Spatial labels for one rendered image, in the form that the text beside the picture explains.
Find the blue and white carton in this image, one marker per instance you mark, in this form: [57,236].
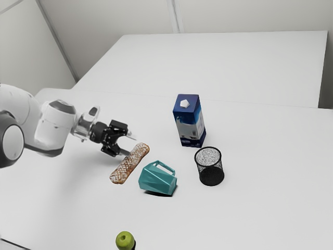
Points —
[189,121]

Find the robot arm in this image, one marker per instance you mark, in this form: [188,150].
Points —
[53,122]

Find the black mesh pen holder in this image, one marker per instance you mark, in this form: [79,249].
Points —
[209,166]

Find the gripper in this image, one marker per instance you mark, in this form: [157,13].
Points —
[108,135]

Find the teal faceted mug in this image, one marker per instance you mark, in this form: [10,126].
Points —
[156,178]

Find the long brown bread loaf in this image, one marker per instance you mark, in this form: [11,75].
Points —
[130,163]

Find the green apple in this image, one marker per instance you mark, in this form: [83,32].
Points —
[125,240]

